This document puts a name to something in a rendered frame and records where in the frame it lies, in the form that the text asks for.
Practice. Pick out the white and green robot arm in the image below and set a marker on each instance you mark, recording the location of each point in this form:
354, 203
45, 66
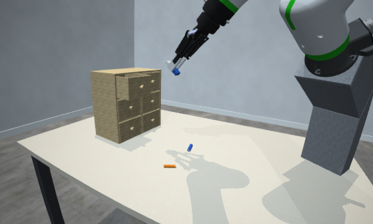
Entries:
319, 27

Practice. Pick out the brown wooden drawer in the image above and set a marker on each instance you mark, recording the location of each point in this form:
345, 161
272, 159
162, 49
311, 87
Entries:
151, 101
136, 86
155, 79
150, 119
129, 108
129, 128

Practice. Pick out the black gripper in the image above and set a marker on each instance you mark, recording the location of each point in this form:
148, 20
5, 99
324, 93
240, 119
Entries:
193, 40

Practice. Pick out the brown wooden chest of drawers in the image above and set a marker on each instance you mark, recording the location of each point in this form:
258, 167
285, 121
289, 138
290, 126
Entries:
104, 96

